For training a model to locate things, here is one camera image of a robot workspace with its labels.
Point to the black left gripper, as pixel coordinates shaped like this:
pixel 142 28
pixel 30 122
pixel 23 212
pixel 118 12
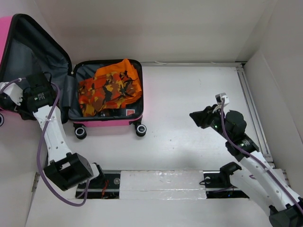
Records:
pixel 27 94

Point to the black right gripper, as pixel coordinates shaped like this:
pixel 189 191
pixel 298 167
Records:
pixel 199 116

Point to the pink suitcase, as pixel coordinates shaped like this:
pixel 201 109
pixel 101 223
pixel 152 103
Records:
pixel 26 48

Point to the orange camouflage cloth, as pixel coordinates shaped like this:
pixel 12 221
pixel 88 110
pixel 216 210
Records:
pixel 114 90

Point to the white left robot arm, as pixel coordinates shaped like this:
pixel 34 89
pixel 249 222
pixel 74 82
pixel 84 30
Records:
pixel 65 169

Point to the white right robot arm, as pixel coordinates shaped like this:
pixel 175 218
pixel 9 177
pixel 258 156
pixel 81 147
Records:
pixel 250 173

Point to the red card deck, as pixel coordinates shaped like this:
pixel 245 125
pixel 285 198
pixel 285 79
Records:
pixel 130 112

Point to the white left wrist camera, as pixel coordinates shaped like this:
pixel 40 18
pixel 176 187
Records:
pixel 11 96

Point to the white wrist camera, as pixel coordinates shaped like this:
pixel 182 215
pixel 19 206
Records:
pixel 222 99
pixel 11 96

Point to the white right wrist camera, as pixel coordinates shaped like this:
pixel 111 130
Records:
pixel 222 99

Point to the aluminium rail right edge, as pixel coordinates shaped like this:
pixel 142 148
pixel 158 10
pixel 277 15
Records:
pixel 258 129

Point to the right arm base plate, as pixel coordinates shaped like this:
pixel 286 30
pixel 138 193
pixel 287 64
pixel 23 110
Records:
pixel 217 187

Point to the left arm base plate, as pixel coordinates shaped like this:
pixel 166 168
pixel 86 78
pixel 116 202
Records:
pixel 105 189

